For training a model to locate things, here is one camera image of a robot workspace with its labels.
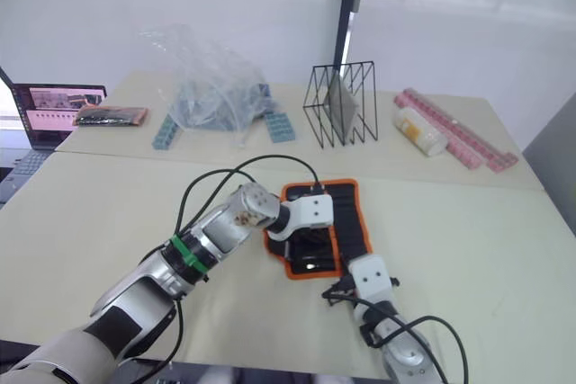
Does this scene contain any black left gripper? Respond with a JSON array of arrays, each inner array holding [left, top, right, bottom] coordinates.
[[282, 224, 336, 269]]

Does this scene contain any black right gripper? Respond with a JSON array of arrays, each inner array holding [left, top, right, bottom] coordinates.
[[320, 250, 402, 309]]

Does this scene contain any black orange-trimmed tool roll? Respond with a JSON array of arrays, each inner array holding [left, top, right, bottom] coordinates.
[[263, 178, 374, 281]]

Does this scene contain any teal block strip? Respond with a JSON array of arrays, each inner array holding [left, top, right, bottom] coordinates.
[[150, 113, 182, 152], [263, 111, 298, 145]]

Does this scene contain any white cylindrical jar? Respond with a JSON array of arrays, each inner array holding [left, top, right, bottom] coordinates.
[[392, 106, 450, 158]]

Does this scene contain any grey flat plate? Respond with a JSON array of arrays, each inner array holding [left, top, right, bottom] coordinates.
[[323, 71, 362, 147]]

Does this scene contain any pink pill organizer strip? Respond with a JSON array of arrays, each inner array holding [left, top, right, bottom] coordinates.
[[402, 88, 520, 170], [394, 93, 491, 173]]

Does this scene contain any grey blue block pile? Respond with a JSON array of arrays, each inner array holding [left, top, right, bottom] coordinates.
[[177, 81, 274, 131]]

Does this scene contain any clear plastic bag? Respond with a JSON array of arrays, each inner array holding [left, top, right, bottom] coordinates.
[[138, 22, 272, 147]]

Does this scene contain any grey panel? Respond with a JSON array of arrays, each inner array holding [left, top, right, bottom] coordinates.
[[521, 94, 576, 242]]

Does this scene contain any open laptop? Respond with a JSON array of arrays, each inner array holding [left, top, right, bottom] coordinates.
[[0, 67, 109, 205]]

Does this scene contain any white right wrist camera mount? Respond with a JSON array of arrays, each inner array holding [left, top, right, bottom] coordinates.
[[349, 255, 393, 309]]

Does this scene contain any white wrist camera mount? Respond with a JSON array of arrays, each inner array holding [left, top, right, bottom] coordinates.
[[349, 255, 393, 309], [266, 193, 335, 242]]

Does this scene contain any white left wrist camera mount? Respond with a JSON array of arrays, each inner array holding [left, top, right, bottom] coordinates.
[[266, 193, 335, 242]]

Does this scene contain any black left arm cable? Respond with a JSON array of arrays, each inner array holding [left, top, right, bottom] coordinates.
[[130, 155, 322, 384]]

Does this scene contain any black wire rack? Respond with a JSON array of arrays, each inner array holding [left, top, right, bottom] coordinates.
[[301, 59, 380, 150]]

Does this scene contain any black vertical door post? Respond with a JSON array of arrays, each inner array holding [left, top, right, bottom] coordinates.
[[334, 0, 366, 88]]

